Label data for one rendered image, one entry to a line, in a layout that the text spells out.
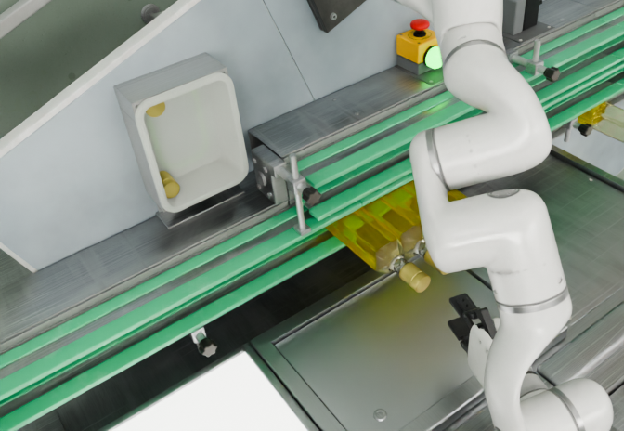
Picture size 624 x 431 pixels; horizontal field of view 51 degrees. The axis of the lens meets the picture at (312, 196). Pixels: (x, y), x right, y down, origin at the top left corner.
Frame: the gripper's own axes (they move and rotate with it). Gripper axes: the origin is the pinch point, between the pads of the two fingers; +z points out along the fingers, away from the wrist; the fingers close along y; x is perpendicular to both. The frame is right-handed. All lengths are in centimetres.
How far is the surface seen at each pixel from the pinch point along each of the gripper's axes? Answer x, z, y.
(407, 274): 4.3, 11.1, 1.1
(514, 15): -43, 55, 21
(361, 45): -6, 54, 23
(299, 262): 19.3, 26.0, -3.1
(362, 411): 18.8, -2.1, -12.6
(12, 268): 76, 64, -15
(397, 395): 12.1, -1.5, -12.5
